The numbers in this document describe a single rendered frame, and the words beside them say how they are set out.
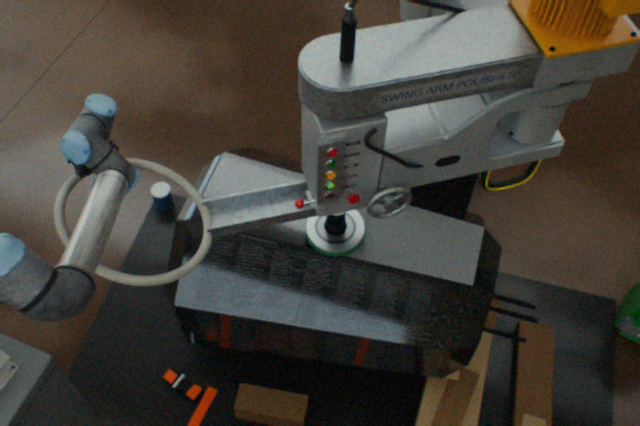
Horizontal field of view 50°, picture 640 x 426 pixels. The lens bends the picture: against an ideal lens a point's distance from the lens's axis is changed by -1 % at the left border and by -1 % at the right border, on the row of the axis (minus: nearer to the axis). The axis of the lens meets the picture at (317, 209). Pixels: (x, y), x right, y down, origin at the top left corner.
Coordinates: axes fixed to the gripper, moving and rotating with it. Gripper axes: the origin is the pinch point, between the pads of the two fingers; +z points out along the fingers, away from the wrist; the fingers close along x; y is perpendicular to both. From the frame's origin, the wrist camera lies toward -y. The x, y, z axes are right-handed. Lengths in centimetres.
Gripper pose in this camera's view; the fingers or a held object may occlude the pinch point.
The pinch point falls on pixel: (88, 180)
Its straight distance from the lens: 236.7
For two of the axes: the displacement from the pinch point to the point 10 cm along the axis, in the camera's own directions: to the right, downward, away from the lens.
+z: -3.9, 6.1, 6.9
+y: -6.3, 3.7, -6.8
